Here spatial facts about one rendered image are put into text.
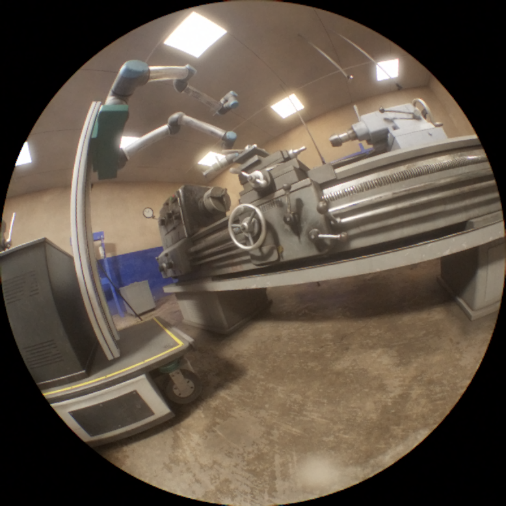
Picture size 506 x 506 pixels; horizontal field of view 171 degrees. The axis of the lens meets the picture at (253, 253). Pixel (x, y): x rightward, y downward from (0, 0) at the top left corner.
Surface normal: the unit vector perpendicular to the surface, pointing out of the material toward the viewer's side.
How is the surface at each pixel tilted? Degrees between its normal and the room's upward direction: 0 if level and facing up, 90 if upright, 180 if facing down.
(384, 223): 90
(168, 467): 0
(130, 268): 90
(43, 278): 90
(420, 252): 90
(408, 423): 0
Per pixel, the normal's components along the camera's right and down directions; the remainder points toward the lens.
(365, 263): -0.59, 0.19
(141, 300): 0.81, -0.22
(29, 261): 0.68, -0.17
